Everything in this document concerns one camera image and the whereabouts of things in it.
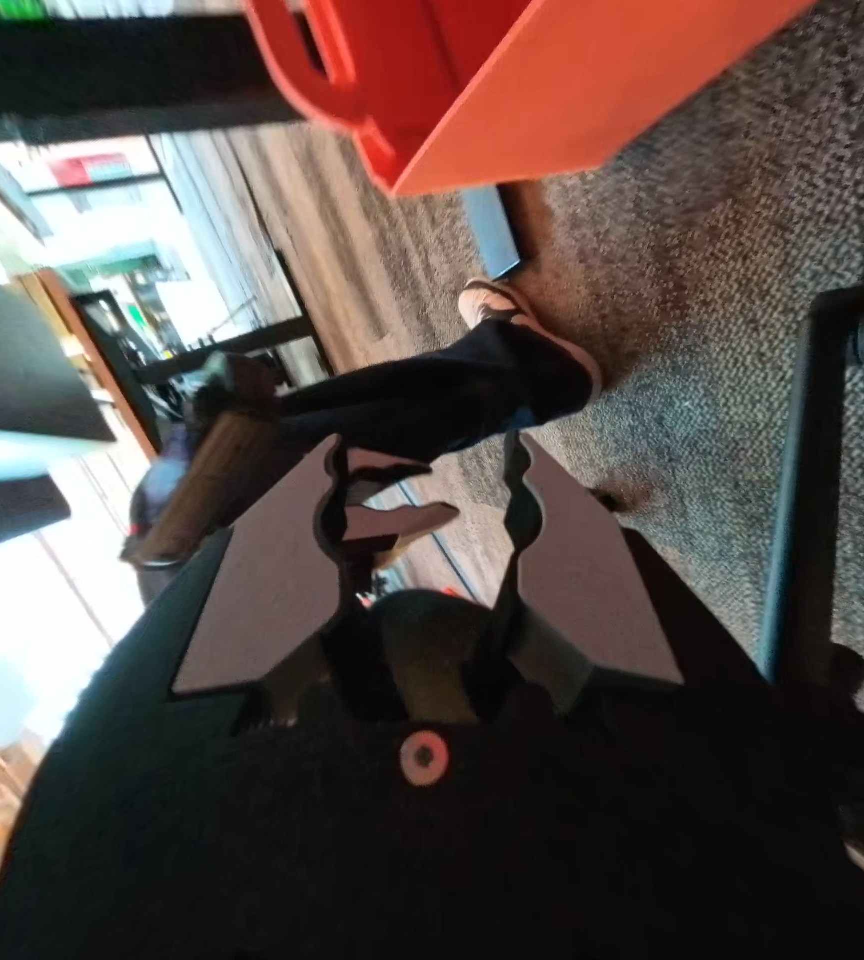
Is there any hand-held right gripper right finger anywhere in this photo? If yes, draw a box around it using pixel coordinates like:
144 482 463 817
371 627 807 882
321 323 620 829
490 431 686 715

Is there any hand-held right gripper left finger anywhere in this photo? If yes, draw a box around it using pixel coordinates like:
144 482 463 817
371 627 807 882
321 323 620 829
169 433 350 702

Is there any black furniture panel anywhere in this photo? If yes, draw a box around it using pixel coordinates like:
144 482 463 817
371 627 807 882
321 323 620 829
0 18 314 140

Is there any black wheeled metal frame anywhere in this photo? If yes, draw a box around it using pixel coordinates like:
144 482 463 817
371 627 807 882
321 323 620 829
760 283 864 725

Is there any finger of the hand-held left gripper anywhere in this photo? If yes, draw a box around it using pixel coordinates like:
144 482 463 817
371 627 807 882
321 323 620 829
344 502 461 544
345 448 434 483

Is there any orange plastic container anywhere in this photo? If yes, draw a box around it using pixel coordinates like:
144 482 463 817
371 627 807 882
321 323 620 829
240 0 815 198

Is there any grey desk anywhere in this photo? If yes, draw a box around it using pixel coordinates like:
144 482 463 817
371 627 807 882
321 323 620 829
0 240 119 564

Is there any black metal table frame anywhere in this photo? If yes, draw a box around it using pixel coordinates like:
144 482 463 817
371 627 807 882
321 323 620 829
72 251 337 455

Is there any blue flat board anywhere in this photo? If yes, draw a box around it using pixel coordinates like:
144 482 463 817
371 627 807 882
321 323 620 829
465 186 524 275

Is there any pale sneaker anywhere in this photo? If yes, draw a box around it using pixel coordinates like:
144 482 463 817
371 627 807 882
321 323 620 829
458 277 604 399

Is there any person's leg in dark trousers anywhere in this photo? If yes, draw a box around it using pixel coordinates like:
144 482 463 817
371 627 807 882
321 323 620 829
274 318 604 462

